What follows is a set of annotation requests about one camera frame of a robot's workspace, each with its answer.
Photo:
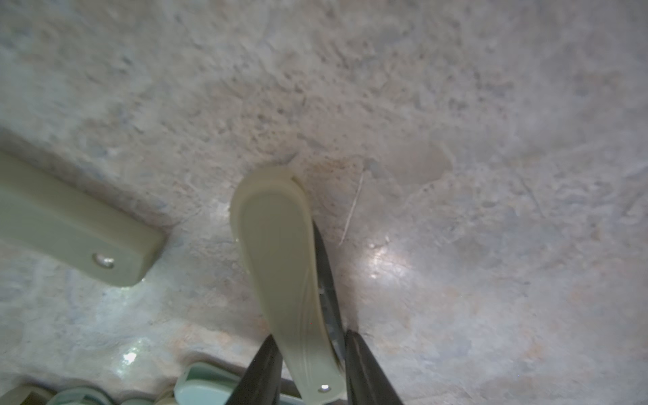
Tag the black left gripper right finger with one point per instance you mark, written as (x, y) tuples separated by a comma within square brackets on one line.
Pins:
[(366, 381)]

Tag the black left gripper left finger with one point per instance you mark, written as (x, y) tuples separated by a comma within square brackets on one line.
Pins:
[(260, 384)]

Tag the olive folding knife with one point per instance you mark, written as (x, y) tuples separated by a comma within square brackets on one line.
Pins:
[(27, 395), (283, 251), (47, 215)]

